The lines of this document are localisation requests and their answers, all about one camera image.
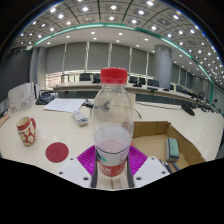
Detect ceiling lights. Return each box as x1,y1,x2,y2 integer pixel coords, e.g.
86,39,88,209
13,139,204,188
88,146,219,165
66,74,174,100
13,0,224,88

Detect black bag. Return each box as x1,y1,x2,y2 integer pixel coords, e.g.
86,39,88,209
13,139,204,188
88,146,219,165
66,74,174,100
35,90,56,106

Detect clear red-capped drink bottle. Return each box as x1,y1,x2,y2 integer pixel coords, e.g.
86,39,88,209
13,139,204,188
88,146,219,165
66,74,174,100
90,67,135,178

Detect black office chairs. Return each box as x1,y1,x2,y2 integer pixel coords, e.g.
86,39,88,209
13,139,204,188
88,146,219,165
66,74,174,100
79,72,208,101

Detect red and cream mug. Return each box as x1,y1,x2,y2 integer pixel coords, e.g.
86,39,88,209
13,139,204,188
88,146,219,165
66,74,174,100
15,115,38,147

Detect open brown cardboard box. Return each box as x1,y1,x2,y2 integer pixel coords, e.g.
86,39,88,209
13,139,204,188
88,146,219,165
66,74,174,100
130,120,207,171

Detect flat round red coaster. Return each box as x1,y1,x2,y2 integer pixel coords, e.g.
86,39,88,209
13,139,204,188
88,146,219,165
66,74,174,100
45,141,70,164

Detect black marker pen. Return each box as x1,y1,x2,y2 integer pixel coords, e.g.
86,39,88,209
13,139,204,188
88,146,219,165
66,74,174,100
159,159,170,174
171,161,181,172

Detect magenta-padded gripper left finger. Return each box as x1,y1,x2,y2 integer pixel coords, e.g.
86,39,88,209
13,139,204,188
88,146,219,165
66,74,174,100
55,145,100,189

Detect white paper sheet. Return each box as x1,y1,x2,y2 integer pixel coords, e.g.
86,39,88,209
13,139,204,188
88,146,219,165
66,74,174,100
43,97,87,114

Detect grey-green whiteboard eraser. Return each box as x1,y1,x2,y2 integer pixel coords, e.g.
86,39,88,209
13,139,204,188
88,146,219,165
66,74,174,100
165,137,180,163

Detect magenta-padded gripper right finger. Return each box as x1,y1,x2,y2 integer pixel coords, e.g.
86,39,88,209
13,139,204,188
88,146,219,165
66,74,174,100
125,145,171,189

